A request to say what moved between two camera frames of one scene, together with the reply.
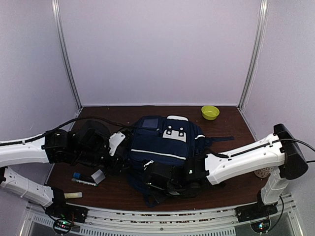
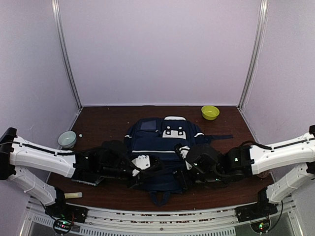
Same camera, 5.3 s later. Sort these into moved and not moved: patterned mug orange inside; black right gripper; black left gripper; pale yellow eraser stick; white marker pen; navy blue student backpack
Moved: black left gripper; black right gripper
Not moved: pale yellow eraser stick; navy blue student backpack; patterned mug orange inside; white marker pen
